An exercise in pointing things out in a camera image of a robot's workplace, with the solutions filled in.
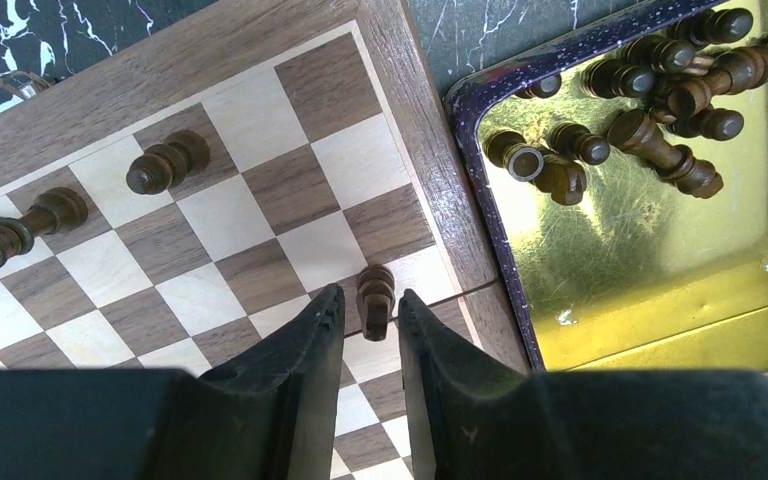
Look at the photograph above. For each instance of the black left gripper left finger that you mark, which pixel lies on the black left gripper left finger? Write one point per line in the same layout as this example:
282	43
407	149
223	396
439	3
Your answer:
267	413

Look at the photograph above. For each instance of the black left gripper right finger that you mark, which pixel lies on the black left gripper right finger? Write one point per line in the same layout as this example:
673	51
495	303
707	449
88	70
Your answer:
472	417

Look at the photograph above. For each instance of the dark knight chess piece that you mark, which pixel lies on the dark knight chess piece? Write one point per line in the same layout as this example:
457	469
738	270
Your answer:
375	300

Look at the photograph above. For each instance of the wooden chess board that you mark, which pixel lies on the wooden chess board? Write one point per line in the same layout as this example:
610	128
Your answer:
330	152

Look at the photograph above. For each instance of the gold tin with dark pieces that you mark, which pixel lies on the gold tin with dark pieces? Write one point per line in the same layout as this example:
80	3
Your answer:
622	170

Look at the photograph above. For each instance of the metal board clasp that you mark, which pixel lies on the metal board clasp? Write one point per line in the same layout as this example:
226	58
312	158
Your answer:
24	84

